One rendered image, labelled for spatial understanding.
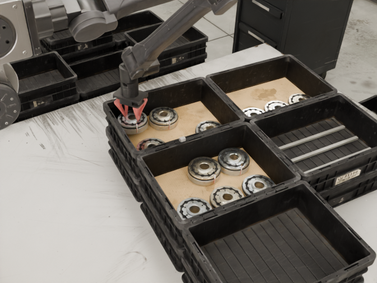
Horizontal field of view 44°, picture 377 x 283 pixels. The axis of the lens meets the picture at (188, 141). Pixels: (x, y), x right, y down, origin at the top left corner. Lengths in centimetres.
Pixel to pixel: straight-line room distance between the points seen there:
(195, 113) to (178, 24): 52
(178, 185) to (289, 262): 41
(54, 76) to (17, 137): 79
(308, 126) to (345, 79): 198
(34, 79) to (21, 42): 166
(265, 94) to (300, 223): 65
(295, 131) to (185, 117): 40
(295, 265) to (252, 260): 11
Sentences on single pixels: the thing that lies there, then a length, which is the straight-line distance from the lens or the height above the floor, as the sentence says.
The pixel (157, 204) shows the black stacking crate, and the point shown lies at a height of 84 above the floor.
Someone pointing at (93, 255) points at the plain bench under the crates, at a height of 70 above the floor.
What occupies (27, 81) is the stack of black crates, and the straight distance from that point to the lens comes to 263.
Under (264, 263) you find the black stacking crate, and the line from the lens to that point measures 131.
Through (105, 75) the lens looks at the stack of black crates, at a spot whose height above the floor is 38.
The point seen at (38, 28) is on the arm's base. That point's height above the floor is 145.
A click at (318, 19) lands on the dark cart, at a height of 57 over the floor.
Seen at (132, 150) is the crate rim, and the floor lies 93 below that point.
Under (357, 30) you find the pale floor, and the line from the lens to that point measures 447.
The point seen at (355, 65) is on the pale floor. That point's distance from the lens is 392.
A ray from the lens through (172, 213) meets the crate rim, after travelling 125.
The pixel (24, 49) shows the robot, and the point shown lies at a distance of 99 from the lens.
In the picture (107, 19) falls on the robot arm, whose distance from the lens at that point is 104.
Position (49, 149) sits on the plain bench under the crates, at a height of 70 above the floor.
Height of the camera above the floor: 188
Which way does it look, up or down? 40 degrees down
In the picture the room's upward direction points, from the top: 2 degrees clockwise
